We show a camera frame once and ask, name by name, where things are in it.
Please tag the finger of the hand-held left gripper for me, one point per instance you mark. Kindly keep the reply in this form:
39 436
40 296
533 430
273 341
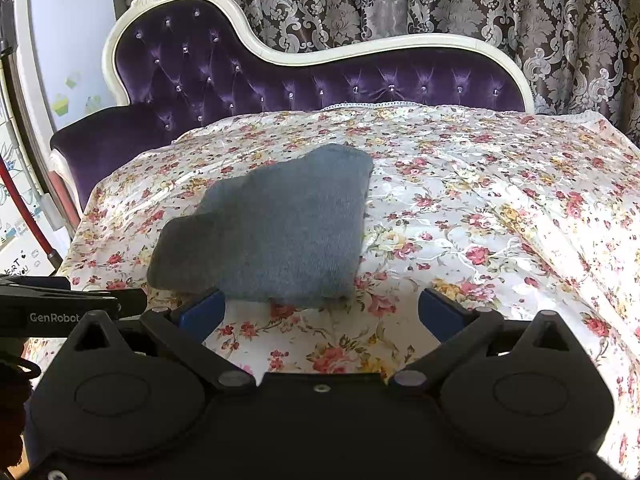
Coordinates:
45 317

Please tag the green wall sticker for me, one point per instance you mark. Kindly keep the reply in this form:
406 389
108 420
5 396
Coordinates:
93 104
66 101

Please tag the white drawn poster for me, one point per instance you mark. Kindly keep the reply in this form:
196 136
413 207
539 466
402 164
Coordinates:
15 240

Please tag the purple tufted sofa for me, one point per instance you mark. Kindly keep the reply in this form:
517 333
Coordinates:
200 70

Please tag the red pole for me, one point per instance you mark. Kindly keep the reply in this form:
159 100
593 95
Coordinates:
20 200

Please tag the grey patterned curtain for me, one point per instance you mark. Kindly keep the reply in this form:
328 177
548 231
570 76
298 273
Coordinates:
400 0

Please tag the floral bed cover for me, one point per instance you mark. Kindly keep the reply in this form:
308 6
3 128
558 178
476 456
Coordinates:
500 210

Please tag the white frame post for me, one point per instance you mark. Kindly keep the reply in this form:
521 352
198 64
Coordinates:
30 85

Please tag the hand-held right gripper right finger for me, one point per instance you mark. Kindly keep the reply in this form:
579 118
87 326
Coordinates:
440 312

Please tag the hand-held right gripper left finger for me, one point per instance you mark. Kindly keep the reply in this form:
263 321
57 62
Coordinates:
205 312

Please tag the grey argyle sweater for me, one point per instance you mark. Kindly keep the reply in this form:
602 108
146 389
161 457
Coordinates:
280 220

